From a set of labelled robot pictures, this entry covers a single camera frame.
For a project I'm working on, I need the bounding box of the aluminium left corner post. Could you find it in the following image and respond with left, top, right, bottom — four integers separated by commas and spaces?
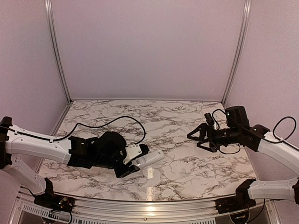
44, 0, 72, 104

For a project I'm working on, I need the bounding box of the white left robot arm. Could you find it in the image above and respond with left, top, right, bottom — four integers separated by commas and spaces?
0, 117, 149, 208

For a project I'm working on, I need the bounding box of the aluminium front rail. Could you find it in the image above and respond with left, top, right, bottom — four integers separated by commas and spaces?
8, 187, 281, 224

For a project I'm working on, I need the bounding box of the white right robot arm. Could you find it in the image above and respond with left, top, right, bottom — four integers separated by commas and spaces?
187, 106, 299, 209

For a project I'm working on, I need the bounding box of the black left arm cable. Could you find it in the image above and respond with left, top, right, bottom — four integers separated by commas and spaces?
9, 116, 147, 143

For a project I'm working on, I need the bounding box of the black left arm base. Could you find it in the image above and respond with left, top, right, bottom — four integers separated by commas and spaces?
34, 178, 75, 213

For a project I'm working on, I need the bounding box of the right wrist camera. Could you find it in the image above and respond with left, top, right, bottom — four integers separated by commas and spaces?
204, 113, 215, 127

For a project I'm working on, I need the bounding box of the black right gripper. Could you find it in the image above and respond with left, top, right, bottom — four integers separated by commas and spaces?
187, 123, 241, 153

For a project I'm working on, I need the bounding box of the aluminium corner post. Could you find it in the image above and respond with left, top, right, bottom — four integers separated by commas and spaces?
44, 0, 72, 104
221, 0, 252, 106

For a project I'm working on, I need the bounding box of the white remote control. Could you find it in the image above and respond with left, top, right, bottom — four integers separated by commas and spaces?
134, 150, 164, 169

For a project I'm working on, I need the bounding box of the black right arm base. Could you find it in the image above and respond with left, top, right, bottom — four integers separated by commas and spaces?
215, 179, 256, 214

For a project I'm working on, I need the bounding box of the aluminium right corner post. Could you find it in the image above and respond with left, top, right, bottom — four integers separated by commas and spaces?
221, 0, 252, 106

